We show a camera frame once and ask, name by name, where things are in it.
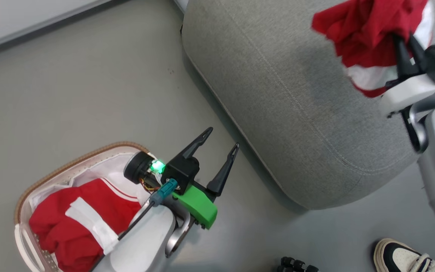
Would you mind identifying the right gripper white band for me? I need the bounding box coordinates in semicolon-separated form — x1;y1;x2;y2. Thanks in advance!
378;34;435;117

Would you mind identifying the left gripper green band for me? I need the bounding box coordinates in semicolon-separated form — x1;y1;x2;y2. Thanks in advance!
161;127;239;230

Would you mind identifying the red and white garment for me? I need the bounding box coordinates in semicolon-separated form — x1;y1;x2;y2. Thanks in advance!
311;0;435;98
29;178;142;272

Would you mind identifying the white cloth basket liner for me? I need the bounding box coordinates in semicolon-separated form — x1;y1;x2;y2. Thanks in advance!
29;153;154;212

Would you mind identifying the grey fabric sofa seat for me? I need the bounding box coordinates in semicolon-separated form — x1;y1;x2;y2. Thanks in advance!
182;0;435;210

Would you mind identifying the white laundry basket brown rim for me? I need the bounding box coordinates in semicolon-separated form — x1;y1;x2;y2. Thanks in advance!
14;142;154;272

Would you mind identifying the black ribbed object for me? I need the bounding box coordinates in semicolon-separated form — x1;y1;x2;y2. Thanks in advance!
277;257;319;272

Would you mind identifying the black and cream sneaker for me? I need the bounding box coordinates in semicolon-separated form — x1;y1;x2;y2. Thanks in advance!
373;238;435;272

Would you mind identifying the grey wall bottom rail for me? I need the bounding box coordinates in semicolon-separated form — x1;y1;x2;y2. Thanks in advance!
0;0;127;61

